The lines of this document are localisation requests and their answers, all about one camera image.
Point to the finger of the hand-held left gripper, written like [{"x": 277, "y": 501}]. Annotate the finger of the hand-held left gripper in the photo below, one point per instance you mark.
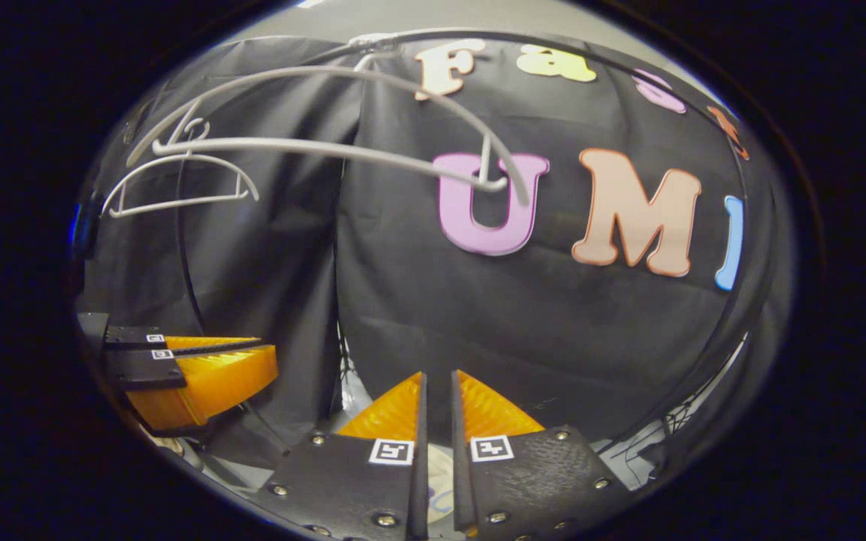
[
  {"x": 215, "y": 379},
  {"x": 132, "y": 338}
]

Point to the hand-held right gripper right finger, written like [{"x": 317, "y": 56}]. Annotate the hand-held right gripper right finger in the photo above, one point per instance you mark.
[{"x": 459, "y": 466}]

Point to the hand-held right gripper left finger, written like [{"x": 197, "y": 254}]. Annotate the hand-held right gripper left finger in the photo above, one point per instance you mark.
[{"x": 419, "y": 466}]

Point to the yellow laundry hamper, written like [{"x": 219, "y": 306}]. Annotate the yellow laundry hamper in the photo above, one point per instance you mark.
[{"x": 440, "y": 481}]

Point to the white plastic hanger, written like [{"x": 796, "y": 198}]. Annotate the white plastic hanger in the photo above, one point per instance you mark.
[{"x": 177, "y": 203}]

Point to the white hanger with taped hook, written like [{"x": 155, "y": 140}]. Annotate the white hanger with taped hook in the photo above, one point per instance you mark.
[{"x": 290, "y": 144}]

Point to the black metal clothes rack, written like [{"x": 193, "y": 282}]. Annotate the black metal clothes rack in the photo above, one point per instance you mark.
[{"x": 478, "y": 31}]

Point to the black backdrop cloth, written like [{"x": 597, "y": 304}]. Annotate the black backdrop cloth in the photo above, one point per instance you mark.
[{"x": 403, "y": 300}]

